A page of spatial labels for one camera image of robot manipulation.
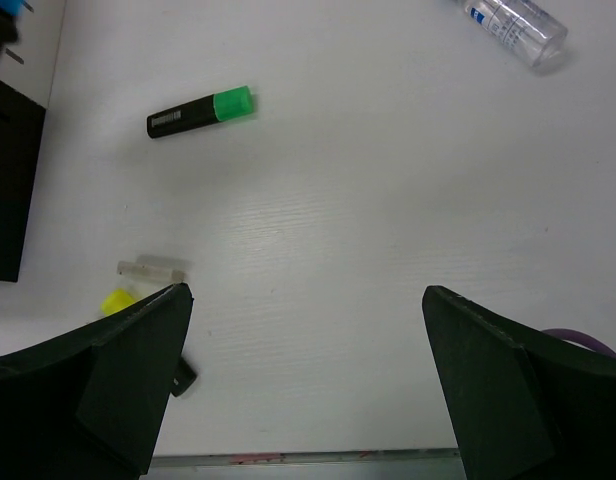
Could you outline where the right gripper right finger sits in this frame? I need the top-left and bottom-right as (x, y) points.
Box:
(422, 286), (616, 479)

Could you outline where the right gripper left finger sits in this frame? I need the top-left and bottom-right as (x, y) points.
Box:
(0, 283), (193, 479)

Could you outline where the yellow cap highlighter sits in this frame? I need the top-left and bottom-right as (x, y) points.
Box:
(100, 288), (198, 397)

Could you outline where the long beige eraser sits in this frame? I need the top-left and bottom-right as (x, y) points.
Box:
(116, 261), (186, 284)

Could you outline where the black two-slot container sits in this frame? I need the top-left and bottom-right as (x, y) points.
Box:
(0, 80), (46, 283)

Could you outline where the green cap highlighter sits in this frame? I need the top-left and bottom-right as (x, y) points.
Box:
(146, 86), (254, 139)

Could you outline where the clear blue-tip glue bottle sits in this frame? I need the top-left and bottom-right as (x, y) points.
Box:
(456, 0), (568, 69)

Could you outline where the blue cap highlighter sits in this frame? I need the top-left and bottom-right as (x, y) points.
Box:
(0, 0), (25, 28)

